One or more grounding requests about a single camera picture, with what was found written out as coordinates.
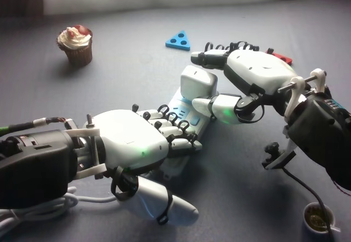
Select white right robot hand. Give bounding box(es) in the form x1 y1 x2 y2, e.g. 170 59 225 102
190 41 299 125

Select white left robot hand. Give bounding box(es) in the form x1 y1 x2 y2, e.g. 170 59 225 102
89 103 203 226

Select white square charger adapter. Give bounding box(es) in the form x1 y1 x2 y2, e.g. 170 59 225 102
180 65 218 102

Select white power strip blue buttons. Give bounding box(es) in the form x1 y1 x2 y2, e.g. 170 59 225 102
141 88 219 183

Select red triangle block three holes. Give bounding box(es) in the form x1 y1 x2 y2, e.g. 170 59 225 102
265 47 293 65

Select blue triangle block three holes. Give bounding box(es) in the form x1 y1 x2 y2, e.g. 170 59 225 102
165 30 191 51

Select toy chocolate cupcake white cream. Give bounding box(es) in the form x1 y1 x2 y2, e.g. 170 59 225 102
56 24 94 67

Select grey table cloth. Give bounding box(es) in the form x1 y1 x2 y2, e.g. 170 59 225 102
0 3 351 242

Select small white bowl of soup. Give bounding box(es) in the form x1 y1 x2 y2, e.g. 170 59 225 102
302 201 336 235

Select grey coiled power strip cable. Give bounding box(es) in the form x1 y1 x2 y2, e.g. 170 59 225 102
0 185 120 242

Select thin black camera cable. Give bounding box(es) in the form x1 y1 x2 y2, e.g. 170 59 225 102
281 167 335 228

